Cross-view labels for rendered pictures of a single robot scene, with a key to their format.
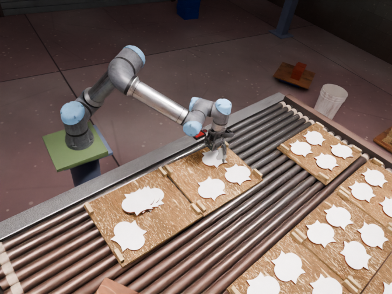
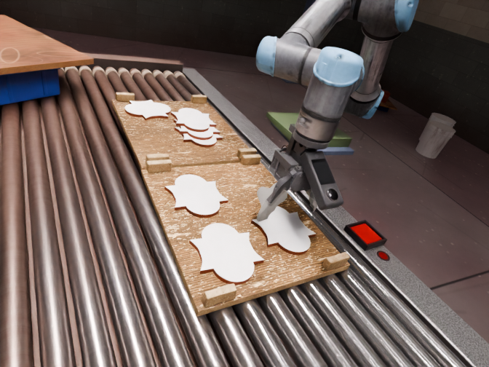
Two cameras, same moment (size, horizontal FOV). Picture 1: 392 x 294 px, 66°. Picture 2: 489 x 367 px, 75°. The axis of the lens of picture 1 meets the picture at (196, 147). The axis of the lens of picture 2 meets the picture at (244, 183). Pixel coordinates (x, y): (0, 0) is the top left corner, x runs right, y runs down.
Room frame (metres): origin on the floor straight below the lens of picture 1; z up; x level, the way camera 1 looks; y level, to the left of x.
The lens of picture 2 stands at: (1.15, -0.69, 1.41)
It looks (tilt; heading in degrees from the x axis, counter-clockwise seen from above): 34 degrees down; 99
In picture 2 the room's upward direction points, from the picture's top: 16 degrees clockwise
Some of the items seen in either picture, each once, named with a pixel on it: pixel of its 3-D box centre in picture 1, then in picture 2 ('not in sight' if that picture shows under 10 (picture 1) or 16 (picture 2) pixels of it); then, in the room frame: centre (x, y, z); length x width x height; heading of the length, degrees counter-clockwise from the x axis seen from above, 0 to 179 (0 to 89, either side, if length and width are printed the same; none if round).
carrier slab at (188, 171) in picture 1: (213, 174); (237, 216); (1.07, -0.11, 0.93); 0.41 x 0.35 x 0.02; 135
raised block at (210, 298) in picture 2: (257, 173); (220, 295); (1.11, -0.35, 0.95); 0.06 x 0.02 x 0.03; 45
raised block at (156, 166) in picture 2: (200, 206); (158, 166); (0.83, -0.07, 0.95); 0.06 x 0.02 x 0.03; 45
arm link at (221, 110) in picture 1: (221, 111); (332, 84); (1.16, -0.09, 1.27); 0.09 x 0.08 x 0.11; 81
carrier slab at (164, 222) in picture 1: (143, 211); (181, 129); (0.77, 0.18, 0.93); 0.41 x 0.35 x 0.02; 136
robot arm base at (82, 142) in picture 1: (78, 133); not in sight; (1.16, 0.65, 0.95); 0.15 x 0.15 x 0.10
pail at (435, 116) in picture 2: not in sight; (435, 130); (2.69, 3.86, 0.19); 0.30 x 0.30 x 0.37
